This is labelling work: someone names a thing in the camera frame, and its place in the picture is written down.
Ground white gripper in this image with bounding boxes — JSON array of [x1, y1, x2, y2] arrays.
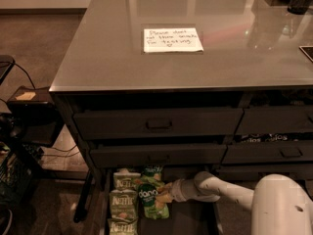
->
[[156, 179, 198, 203]]

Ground green dang rice chip bag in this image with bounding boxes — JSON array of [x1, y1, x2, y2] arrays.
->
[[133, 176, 169, 219]]

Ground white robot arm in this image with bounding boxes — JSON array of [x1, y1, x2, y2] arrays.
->
[[156, 171, 313, 235]]

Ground green chip bag behind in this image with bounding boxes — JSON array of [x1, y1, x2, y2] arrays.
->
[[143, 165, 163, 181]]

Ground open bottom left drawer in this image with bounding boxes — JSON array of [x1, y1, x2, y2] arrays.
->
[[99, 166, 221, 235]]

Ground green kettle chip bag middle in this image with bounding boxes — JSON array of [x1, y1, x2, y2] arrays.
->
[[110, 190, 138, 220]]

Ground green kettle chip bag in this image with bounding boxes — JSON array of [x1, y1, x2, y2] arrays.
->
[[109, 218, 138, 235], [113, 168, 141, 190], [110, 190, 138, 220]]

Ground green kettle chip bag top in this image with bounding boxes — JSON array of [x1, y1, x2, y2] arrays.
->
[[113, 168, 141, 190]]

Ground green kettle chip bag bottom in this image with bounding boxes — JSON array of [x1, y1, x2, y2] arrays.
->
[[109, 218, 138, 235]]

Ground middle left drawer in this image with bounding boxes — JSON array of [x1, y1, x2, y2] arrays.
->
[[90, 143, 226, 168]]

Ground top left drawer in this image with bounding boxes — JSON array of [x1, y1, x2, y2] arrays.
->
[[73, 108, 243, 140]]

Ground middle right drawer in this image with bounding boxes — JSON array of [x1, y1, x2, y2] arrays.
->
[[222, 141, 313, 165]]

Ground bottom right drawer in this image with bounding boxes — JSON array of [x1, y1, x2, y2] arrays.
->
[[214, 164, 313, 181]]

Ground dark drawer cabinet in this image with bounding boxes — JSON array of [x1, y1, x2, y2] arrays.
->
[[50, 0, 313, 235]]

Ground dark snack bags in drawer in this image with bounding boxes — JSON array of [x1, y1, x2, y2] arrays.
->
[[240, 132, 313, 143]]

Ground top right drawer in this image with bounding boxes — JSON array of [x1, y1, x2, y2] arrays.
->
[[237, 106, 313, 135]]

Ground black crate on floor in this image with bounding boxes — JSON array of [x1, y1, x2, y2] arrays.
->
[[0, 142, 43, 205]]

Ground white handwritten paper note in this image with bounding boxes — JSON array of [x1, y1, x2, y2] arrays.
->
[[143, 27, 203, 53]]

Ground black side stand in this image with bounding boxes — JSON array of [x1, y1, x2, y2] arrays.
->
[[7, 86, 64, 147]]

